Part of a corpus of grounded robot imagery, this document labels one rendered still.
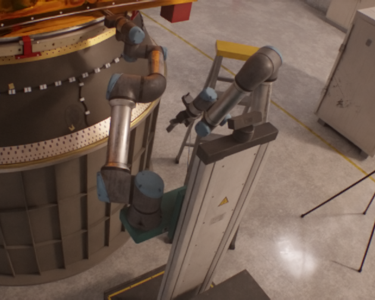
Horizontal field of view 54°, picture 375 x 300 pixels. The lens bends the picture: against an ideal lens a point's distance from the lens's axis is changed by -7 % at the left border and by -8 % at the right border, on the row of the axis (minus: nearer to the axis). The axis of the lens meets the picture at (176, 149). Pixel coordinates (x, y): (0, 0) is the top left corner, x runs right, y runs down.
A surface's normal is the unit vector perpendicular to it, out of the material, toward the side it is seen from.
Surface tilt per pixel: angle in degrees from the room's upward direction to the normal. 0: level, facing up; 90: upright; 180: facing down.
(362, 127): 90
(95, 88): 62
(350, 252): 0
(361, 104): 90
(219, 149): 0
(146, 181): 8
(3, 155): 43
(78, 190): 90
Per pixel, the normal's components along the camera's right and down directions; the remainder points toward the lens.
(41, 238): 0.40, 0.66
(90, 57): 0.74, 0.11
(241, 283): 0.15, -0.73
